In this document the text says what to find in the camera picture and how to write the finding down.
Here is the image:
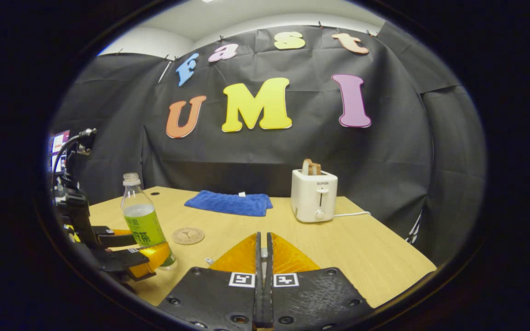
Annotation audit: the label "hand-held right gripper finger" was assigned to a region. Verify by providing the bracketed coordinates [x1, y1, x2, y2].
[266, 231, 375, 331]
[157, 231, 264, 331]

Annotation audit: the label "clear water bottle green label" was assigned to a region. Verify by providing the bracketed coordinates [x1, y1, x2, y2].
[121, 173, 178, 271]

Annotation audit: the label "round wooden coaster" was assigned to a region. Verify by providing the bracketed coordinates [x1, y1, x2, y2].
[172, 227, 205, 245]

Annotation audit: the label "blue towel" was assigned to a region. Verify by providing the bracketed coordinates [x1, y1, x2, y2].
[184, 190, 274, 217]

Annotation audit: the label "computer monitor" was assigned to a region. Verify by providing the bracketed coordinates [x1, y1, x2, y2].
[49, 130, 70, 173]

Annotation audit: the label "white toaster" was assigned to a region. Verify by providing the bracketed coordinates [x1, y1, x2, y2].
[291, 169, 339, 223]

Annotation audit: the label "black backdrop cloth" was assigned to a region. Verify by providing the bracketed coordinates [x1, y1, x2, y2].
[49, 21, 489, 267]

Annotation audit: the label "tripod legs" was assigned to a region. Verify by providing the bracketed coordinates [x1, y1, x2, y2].
[405, 209, 424, 244]

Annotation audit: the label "black cable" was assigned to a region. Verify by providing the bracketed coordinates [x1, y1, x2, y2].
[52, 131, 95, 184]

